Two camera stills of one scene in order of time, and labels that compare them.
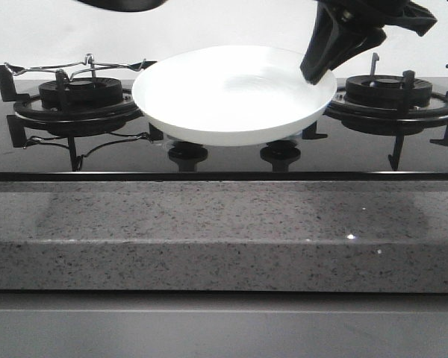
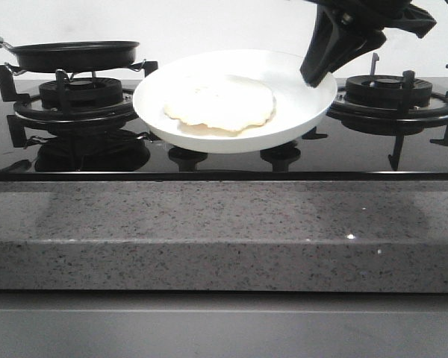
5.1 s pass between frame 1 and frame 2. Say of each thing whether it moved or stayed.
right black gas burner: stayed
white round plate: stayed
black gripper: stayed
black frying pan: moved
